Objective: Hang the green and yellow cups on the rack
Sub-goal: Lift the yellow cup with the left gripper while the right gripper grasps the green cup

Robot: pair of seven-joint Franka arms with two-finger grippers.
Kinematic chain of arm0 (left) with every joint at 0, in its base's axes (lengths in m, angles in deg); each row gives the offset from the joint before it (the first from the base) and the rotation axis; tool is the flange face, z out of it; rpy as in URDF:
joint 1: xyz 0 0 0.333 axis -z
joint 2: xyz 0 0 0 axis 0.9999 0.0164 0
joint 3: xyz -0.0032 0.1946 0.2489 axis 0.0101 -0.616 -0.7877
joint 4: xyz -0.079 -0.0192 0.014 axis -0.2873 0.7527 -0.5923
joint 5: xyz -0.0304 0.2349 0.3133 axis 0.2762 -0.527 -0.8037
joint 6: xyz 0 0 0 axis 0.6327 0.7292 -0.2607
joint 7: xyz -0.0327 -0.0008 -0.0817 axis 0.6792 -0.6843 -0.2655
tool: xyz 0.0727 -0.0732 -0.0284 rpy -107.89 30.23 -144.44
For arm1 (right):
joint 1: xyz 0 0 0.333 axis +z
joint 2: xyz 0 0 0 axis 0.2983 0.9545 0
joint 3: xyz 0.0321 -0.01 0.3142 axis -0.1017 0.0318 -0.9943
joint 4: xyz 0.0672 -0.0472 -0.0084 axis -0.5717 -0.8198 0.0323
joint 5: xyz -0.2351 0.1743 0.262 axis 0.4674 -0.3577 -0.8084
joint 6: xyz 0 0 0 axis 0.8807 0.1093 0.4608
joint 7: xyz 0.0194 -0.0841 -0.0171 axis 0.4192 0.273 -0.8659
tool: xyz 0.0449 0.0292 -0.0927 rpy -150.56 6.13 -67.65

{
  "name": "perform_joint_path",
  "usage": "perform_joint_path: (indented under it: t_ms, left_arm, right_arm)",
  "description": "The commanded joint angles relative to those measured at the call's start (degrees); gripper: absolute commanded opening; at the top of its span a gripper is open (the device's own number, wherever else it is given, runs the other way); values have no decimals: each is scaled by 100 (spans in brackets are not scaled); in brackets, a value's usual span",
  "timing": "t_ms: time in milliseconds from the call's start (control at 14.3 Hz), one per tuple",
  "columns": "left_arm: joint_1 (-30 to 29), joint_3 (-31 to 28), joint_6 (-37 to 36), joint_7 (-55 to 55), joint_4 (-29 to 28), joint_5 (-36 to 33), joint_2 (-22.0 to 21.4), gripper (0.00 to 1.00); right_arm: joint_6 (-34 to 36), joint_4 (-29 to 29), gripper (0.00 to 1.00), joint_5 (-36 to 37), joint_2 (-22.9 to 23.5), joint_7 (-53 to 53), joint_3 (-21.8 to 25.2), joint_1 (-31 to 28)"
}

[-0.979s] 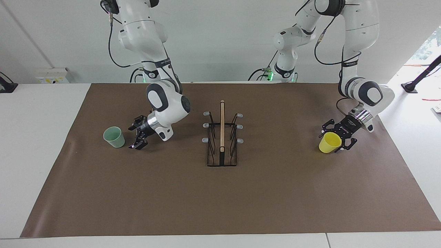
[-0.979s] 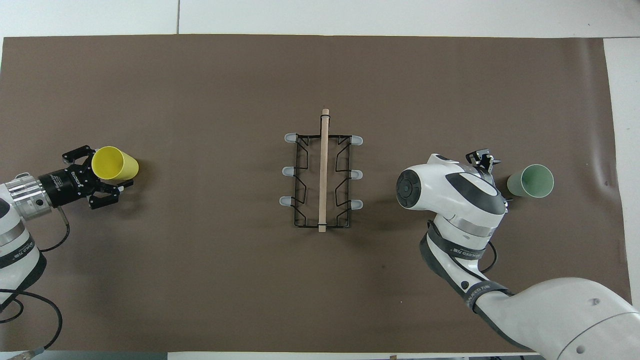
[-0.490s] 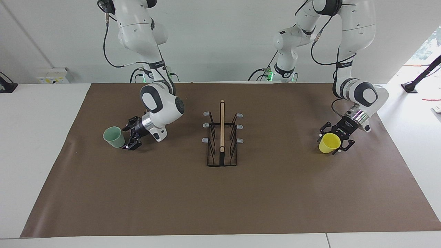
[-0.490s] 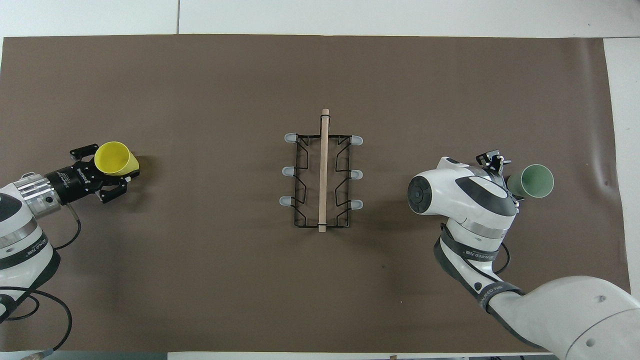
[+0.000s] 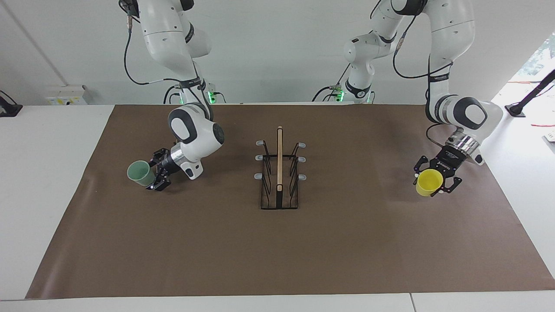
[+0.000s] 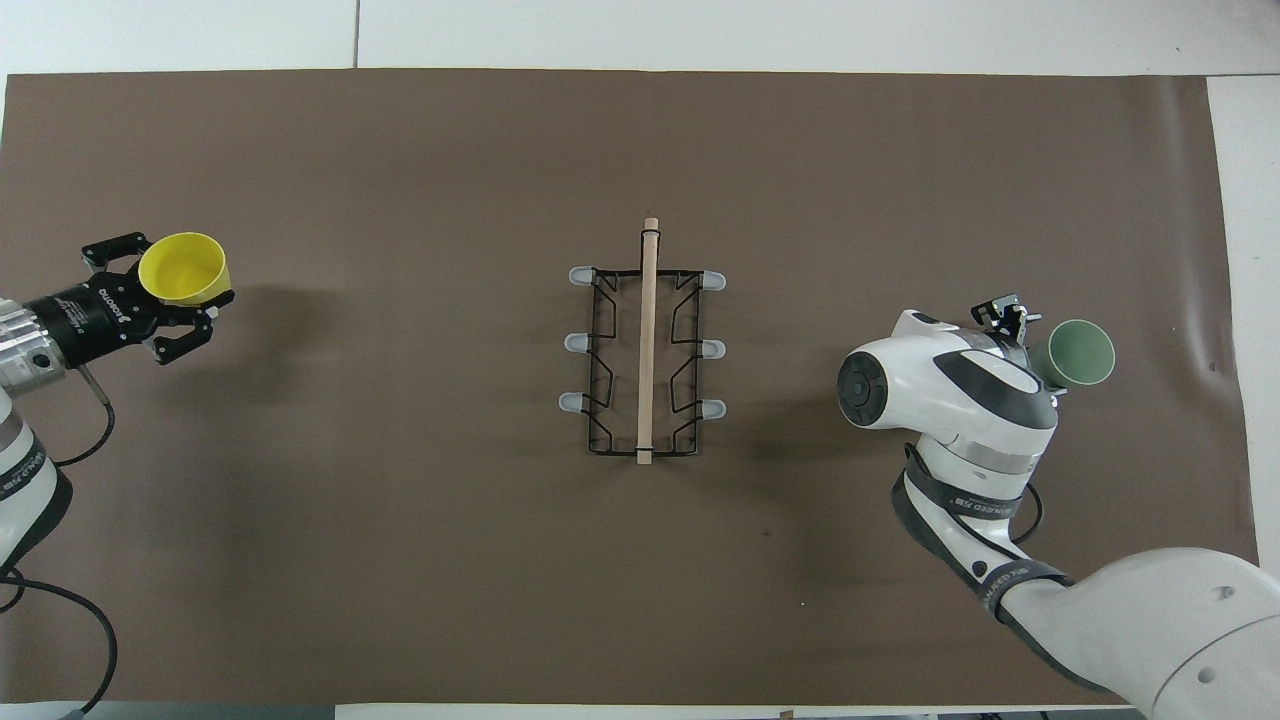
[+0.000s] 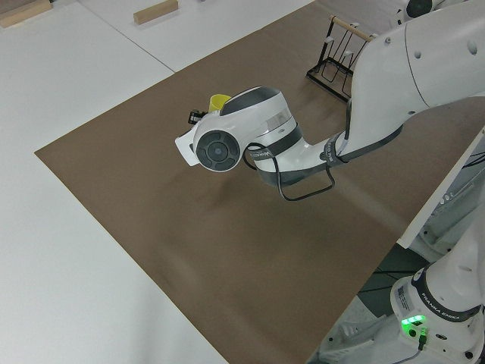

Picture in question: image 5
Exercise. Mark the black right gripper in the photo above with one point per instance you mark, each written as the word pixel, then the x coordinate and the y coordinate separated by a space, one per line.
pixel 169 162

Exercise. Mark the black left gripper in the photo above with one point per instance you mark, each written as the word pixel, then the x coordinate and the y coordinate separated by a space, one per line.
pixel 448 160

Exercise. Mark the yellow plastic cup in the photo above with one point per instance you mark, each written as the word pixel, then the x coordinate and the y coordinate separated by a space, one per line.
pixel 428 184

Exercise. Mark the pale green plastic cup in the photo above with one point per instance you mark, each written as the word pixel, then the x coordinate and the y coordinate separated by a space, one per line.
pixel 139 173

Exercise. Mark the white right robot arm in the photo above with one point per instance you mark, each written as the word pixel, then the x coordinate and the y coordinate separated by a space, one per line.
pixel 164 30

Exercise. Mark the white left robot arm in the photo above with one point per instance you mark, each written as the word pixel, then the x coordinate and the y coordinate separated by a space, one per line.
pixel 451 26

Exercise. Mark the brown table mat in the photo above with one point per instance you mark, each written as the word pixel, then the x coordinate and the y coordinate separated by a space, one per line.
pixel 347 242

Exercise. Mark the white flat device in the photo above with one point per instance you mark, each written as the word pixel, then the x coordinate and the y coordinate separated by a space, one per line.
pixel 550 141

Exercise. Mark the black desk clamp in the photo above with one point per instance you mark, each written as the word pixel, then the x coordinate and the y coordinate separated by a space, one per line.
pixel 8 109

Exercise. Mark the white wall socket box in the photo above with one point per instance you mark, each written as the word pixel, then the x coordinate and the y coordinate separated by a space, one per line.
pixel 65 95

